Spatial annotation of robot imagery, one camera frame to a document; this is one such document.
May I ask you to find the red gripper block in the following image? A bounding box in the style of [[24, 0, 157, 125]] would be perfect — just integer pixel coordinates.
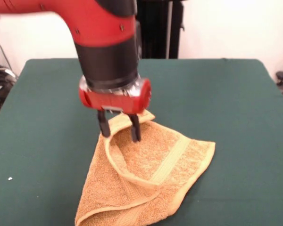
[[79, 79, 152, 143]]

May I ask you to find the tan terry towel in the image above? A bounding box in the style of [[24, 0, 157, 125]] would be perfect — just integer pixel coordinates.
[[75, 110, 216, 226]]

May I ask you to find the dark green table cloth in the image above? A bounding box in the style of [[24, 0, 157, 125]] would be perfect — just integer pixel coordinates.
[[0, 58, 283, 226]]

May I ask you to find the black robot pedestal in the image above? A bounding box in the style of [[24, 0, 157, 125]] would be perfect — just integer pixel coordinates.
[[136, 0, 186, 59]]

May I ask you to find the white cable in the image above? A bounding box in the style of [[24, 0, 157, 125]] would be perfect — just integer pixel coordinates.
[[0, 67, 17, 80]]

